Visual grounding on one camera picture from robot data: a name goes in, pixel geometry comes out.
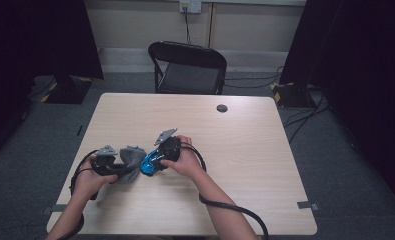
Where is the white wall socket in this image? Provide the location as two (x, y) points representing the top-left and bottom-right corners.
(179, 0), (203, 15)

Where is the black floor cable bundle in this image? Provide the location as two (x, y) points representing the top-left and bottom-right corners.
(282, 89), (332, 145)

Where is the dark curtain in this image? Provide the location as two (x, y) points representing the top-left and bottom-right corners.
(0, 0), (105, 168)
(279, 0), (395, 214)

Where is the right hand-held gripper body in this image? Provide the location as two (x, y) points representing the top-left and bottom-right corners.
(153, 127), (183, 164)

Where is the person's left hand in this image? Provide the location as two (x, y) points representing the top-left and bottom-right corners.
(70, 155), (119, 201)

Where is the black folding chair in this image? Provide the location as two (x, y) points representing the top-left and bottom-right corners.
(147, 40), (228, 96)

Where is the blue black toy car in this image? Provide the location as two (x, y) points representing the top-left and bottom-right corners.
(139, 147), (168, 178)

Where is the grey tape marker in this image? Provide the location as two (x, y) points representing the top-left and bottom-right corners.
(296, 200), (320, 212)
(41, 203), (69, 215)

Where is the black stand base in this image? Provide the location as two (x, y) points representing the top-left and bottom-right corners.
(40, 75), (94, 105)
(269, 81), (317, 110)

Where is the thin wall conduit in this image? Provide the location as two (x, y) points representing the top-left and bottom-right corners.
(207, 2), (216, 48)

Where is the grey terry towel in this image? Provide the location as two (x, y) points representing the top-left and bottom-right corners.
(116, 145), (148, 186)

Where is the person's right hand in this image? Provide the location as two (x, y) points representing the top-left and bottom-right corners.
(160, 134), (206, 183)

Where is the black wall cable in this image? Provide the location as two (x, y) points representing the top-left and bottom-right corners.
(183, 7), (192, 45)

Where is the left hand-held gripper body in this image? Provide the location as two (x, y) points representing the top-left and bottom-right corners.
(91, 144), (123, 177)

